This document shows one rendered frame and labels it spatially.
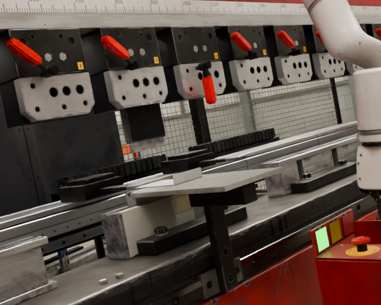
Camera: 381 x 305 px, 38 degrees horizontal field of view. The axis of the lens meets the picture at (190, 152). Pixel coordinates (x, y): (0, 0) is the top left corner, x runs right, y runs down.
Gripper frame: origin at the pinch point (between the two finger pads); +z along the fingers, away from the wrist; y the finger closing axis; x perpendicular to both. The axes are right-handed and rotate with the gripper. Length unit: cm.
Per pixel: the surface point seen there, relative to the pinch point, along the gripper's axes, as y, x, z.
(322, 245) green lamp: -10.0, -11.7, 5.7
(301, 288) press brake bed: -18.4, -8.9, 17.7
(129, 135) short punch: -37, -39, -24
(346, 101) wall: -332, 660, 13
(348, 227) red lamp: -10.0, 0.9, 5.0
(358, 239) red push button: -1.5, -11.1, 3.8
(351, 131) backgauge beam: -55, 100, -6
